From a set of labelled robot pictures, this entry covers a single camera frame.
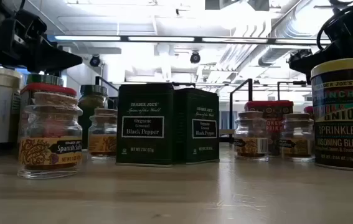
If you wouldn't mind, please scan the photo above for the long ceiling light strip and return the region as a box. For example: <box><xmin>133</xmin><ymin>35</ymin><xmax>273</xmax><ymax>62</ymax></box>
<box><xmin>54</xmin><ymin>35</ymin><xmax>332</xmax><ymax>45</ymax></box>

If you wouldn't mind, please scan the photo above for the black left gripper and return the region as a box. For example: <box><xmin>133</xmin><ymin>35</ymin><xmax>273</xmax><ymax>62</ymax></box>
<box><xmin>0</xmin><ymin>9</ymin><xmax>83</xmax><ymax>75</ymax></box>

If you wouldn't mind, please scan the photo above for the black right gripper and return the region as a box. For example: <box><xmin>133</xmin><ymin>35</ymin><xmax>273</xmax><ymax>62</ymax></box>
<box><xmin>288</xmin><ymin>12</ymin><xmax>353</xmax><ymax>85</ymax></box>

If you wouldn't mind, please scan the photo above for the green lid glass spice jar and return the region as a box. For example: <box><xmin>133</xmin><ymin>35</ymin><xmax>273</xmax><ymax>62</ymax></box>
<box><xmin>26</xmin><ymin>73</ymin><xmax>65</xmax><ymax>88</ymax></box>
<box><xmin>78</xmin><ymin>84</ymin><xmax>110</xmax><ymax>151</ymax></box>

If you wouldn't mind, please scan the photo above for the black ceiling spot lamp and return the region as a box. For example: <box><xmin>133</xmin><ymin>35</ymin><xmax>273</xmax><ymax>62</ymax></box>
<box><xmin>189</xmin><ymin>50</ymin><xmax>202</xmax><ymax>65</ymax></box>
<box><xmin>88</xmin><ymin>54</ymin><xmax>101</xmax><ymax>68</ymax></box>

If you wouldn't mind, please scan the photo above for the glass saffron jar cork lid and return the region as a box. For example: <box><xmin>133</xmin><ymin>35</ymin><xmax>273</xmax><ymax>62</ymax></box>
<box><xmin>278</xmin><ymin>112</ymin><xmax>316</xmax><ymax>162</ymax></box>
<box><xmin>16</xmin><ymin>91</ymin><xmax>84</xmax><ymax>180</ymax></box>
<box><xmin>87</xmin><ymin>108</ymin><xmax>118</xmax><ymax>162</ymax></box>
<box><xmin>233</xmin><ymin>111</ymin><xmax>270</xmax><ymax>162</ymax></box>

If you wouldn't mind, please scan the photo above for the dark green black pepper tin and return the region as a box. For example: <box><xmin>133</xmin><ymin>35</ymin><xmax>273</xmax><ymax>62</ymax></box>
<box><xmin>172</xmin><ymin>88</ymin><xmax>220</xmax><ymax>165</ymax></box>
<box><xmin>115</xmin><ymin>82</ymin><xmax>176</xmax><ymax>168</ymax></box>

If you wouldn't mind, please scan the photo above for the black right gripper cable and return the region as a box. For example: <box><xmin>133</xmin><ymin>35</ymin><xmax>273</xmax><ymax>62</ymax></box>
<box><xmin>315</xmin><ymin>2</ymin><xmax>353</xmax><ymax>51</ymax></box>

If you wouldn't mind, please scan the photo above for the black background rack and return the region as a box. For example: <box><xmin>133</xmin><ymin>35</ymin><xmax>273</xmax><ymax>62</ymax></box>
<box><xmin>276</xmin><ymin>80</ymin><xmax>308</xmax><ymax>101</ymax></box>

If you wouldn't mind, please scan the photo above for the yellow lid chili onion can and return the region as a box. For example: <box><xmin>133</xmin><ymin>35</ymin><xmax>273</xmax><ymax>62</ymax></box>
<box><xmin>309</xmin><ymin>58</ymin><xmax>353</xmax><ymax>172</ymax></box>

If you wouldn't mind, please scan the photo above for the red lid smoked paprika tin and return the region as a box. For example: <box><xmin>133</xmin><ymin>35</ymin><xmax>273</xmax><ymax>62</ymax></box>
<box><xmin>303</xmin><ymin>105</ymin><xmax>314</xmax><ymax>121</ymax></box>
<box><xmin>243</xmin><ymin>100</ymin><xmax>294</xmax><ymax>156</ymax></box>
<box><xmin>19</xmin><ymin>82</ymin><xmax>78</xmax><ymax>144</ymax></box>

